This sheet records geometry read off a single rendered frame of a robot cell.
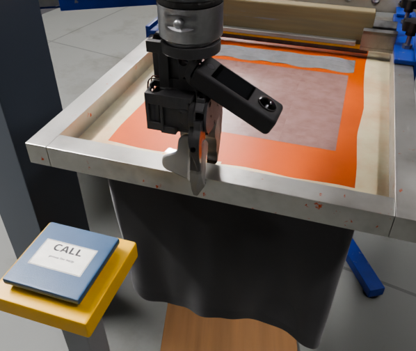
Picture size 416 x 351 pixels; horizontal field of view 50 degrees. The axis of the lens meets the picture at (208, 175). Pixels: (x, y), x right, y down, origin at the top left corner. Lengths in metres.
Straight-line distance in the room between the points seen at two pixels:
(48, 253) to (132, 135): 0.29
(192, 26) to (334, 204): 0.29
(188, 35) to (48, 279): 0.32
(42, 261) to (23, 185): 0.76
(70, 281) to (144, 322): 1.15
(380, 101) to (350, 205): 0.38
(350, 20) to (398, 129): 0.38
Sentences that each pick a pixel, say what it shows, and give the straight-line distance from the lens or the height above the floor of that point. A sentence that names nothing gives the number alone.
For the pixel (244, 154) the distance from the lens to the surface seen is 0.74.
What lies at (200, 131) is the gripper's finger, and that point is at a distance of 0.55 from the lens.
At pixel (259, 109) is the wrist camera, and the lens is 0.54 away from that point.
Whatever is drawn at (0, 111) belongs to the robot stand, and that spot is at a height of 0.84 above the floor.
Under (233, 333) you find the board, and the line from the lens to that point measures 1.62.
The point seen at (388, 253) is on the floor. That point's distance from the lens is 2.01.
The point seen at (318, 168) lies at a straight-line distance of 0.72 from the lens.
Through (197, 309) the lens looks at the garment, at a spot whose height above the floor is 0.55.
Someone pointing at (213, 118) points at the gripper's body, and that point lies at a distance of 0.59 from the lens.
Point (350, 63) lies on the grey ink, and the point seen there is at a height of 0.96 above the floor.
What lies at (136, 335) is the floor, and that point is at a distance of 1.66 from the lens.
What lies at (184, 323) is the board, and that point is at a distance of 1.64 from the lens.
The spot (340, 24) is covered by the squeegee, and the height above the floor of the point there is 1.03.
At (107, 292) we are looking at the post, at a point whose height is 0.95.
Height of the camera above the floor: 1.38
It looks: 38 degrees down
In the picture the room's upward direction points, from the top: straight up
